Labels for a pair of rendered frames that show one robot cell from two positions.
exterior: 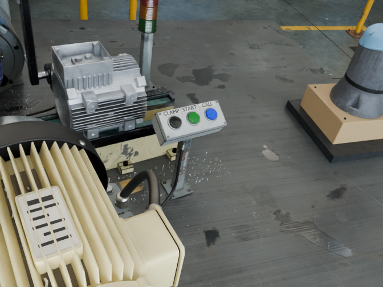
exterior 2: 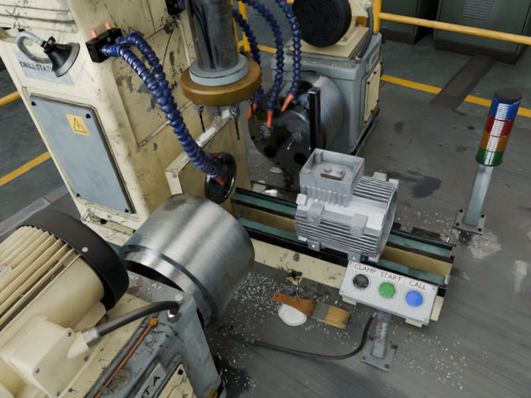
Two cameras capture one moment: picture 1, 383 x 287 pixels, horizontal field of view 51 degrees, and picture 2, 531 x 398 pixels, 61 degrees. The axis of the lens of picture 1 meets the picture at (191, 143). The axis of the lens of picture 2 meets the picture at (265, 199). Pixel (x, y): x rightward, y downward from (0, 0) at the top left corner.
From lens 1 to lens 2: 0.56 m
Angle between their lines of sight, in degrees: 50
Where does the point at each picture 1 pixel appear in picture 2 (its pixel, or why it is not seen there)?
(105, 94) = (334, 214)
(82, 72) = (317, 184)
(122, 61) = (376, 189)
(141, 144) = not seen: hidden behind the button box
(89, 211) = (11, 297)
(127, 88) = (358, 219)
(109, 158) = (337, 277)
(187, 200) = (374, 374)
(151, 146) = not seen: hidden behind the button
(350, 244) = not seen: outside the picture
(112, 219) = (20, 313)
